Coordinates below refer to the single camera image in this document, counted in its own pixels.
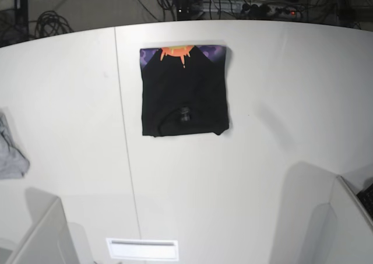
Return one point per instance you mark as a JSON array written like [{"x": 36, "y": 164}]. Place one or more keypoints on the black keyboard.
[{"x": 366, "y": 199}]

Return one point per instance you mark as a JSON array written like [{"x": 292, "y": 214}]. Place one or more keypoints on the white partition panel left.
[{"x": 34, "y": 229}]

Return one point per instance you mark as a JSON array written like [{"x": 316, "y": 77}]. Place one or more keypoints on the white power strip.
[{"x": 265, "y": 11}]

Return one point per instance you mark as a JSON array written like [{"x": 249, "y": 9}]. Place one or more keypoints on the grey crumpled cloth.
[{"x": 14, "y": 165}]

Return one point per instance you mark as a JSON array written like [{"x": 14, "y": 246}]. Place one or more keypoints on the black T-shirt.
[{"x": 184, "y": 90}]

